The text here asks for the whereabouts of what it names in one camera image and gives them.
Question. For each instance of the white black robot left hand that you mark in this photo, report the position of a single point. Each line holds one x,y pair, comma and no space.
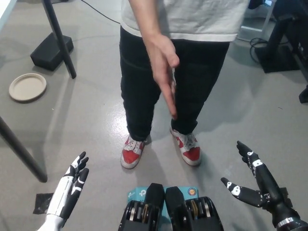
65,190

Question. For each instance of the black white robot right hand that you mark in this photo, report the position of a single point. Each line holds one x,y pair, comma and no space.
267,185

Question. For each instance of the person's bare right hand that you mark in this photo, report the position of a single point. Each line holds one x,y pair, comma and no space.
162,60

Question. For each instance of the black robot body left block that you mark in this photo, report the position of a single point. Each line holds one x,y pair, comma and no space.
154,192

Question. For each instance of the large black floor tape patch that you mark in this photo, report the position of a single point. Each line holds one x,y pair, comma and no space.
42,203

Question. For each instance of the white t-shirt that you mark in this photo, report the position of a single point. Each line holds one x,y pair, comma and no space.
199,16

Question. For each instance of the thick black table leg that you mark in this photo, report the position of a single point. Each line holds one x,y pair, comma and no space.
21,151

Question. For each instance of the teal router box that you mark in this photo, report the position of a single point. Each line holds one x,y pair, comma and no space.
138,192

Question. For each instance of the red white right sneaker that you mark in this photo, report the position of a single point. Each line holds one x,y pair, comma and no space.
132,154

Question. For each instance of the red white sneaker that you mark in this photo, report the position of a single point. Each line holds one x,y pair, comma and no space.
188,150
132,154

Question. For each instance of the red white left sneaker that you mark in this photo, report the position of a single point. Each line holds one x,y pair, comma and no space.
188,150

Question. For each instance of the black furniture foot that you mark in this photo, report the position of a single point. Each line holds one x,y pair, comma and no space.
304,96

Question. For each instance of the thin black table leg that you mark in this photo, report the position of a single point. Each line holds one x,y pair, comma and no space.
61,41

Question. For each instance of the beige paper plate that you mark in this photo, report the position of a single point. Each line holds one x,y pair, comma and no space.
27,87

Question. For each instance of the black rectangular block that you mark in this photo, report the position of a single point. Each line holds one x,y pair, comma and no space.
48,54

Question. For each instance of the black equipment stand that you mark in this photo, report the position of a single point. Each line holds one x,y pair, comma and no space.
279,55

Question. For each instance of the white metal frame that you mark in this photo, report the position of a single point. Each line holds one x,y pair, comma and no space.
265,20

